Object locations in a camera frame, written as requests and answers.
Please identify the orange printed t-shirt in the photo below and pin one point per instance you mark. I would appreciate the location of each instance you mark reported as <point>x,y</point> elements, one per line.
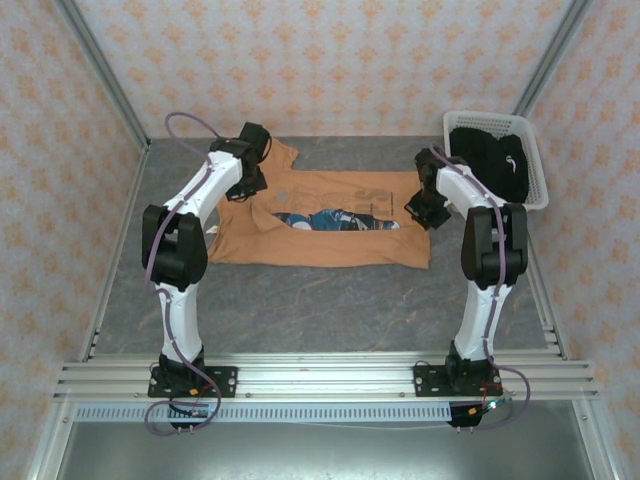
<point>325,250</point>

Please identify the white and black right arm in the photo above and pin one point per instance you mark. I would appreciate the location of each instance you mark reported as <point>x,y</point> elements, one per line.
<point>477,320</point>

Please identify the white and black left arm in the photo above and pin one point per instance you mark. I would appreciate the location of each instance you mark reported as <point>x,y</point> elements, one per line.
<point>182,310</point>

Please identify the black garment with white logo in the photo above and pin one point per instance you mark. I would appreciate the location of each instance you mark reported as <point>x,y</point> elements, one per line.
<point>480,155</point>

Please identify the white plastic laundry basket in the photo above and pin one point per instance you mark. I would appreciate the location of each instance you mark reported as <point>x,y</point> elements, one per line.
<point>537,165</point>

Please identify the grey metal shelf panel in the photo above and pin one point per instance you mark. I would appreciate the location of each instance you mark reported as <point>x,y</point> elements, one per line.
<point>320,452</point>

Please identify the aluminium frame post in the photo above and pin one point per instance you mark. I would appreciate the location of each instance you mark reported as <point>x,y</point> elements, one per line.
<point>102,70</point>
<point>547,60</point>

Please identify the aluminium side rail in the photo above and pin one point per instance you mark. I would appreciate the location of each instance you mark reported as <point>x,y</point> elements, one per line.
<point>112,255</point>
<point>550,310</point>

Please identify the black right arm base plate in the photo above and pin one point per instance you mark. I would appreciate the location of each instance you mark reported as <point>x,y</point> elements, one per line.
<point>425,380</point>

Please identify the aluminium mounting rail beam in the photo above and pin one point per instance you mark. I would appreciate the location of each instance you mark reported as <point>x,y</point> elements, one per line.
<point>325,375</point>

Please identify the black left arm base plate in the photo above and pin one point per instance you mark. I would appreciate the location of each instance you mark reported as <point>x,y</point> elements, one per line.
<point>222,380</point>

